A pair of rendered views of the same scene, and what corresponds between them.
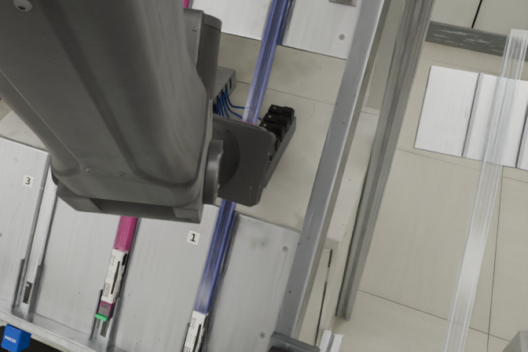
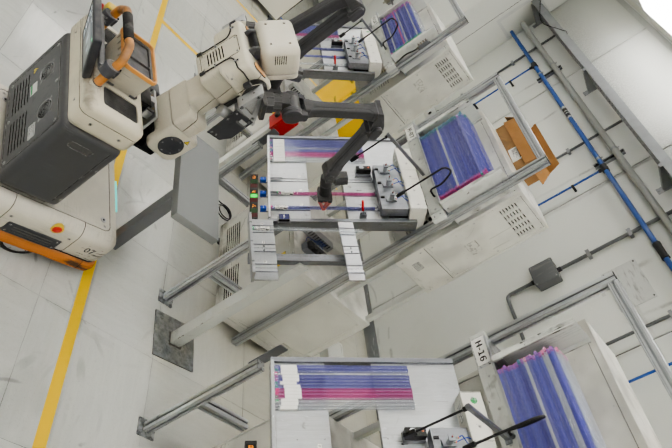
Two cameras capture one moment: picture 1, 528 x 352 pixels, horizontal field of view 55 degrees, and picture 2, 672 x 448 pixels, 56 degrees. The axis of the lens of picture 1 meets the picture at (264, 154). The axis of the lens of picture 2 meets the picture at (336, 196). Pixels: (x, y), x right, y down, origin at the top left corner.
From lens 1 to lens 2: 261 cm
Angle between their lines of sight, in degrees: 37
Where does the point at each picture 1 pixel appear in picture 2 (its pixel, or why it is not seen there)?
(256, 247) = (304, 214)
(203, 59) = (342, 180)
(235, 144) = (328, 195)
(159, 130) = (339, 160)
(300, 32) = (351, 213)
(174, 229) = (301, 201)
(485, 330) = (243, 407)
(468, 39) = not seen: outside the picture
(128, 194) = (329, 165)
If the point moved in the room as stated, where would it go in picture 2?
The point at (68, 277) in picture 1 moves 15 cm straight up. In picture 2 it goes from (281, 186) to (304, 170)
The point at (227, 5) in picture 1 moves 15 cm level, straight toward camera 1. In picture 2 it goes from (351, 201) to (336, 194)
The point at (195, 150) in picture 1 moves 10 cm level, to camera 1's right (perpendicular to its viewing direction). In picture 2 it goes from (335, 168) to (342, 186)
